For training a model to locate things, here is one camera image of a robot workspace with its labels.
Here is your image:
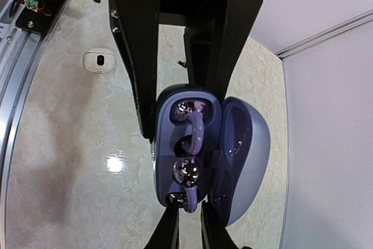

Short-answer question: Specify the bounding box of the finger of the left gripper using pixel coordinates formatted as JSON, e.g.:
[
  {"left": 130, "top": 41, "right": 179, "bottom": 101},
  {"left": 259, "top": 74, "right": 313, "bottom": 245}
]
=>
[{"left": 109, "top": 0, "right": 159, "bottom": 139}]

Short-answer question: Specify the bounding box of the aluminium front rail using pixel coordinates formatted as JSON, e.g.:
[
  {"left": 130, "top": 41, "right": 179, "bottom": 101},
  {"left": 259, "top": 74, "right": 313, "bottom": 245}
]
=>
[{"left": 1, "top": 0, "right": 71, "bottom": 249}]

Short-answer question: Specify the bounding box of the white earbud charging case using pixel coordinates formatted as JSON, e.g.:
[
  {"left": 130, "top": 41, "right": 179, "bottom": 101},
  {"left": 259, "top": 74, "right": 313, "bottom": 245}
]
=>
[{"left": 83, "top": 47, "right": 115, "bottom": 73}]

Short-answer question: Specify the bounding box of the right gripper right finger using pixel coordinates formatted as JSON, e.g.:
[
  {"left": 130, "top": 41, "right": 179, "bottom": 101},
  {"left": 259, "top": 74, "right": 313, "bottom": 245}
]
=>
[{"left": 200, "top": 202, "right": 238, "bottom": 249}]

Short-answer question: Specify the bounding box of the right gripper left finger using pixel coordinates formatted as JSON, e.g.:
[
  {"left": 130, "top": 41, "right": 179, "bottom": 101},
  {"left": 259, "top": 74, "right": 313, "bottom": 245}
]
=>
[{"left": 145, "top": 204, "right": 179, "bottom": 249}]

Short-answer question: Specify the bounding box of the purple earbud charging case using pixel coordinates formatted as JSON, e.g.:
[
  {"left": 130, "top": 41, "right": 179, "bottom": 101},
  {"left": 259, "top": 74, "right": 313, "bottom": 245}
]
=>
[{"left": 152, "top": 84, "right": 270, "bottom": 226}]

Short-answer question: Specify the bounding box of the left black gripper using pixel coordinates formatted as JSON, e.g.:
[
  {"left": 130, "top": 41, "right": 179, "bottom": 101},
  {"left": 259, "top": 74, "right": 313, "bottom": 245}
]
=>
[{"left": 93, "top": 0, "right": 263, "bottom": 99}]

